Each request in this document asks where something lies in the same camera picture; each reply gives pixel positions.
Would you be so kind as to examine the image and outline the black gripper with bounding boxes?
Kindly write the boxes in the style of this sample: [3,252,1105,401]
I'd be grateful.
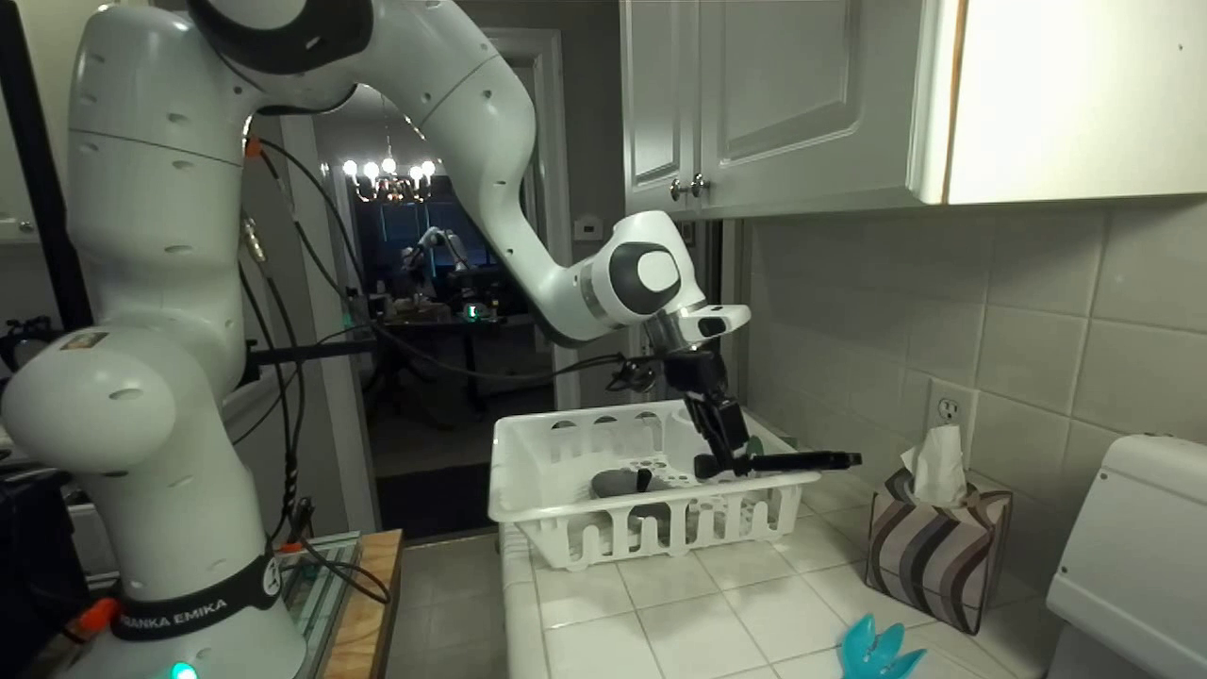
[662,352,747,462]

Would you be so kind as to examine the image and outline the white plastic dish rack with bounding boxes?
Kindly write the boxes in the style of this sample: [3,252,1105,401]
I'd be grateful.
[487,401,813,570]

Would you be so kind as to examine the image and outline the black spatula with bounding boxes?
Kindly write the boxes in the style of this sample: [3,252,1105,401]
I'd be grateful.
[695,454,862,479]

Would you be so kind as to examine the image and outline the white wall outlet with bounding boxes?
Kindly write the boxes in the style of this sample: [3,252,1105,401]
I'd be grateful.
[927,380,978,443]

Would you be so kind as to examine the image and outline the white upper cabinets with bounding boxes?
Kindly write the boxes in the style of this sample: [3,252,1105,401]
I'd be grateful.
[618,0,1207,220]

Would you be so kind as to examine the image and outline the striped tissue box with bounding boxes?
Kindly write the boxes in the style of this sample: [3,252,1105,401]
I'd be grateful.
[862,425,1014,635]

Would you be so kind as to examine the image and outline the white gas stove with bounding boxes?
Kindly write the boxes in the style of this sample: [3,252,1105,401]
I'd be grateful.
[1045,435,1207,679]

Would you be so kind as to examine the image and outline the green cloth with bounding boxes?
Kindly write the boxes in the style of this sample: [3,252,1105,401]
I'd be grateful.
[838,615,922,679]

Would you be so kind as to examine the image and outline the wooden side table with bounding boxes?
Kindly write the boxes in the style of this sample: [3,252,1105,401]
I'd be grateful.
[316,528,403,679]

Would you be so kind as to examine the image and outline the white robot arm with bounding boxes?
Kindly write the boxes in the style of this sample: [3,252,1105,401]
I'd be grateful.
[3,0,750,679]

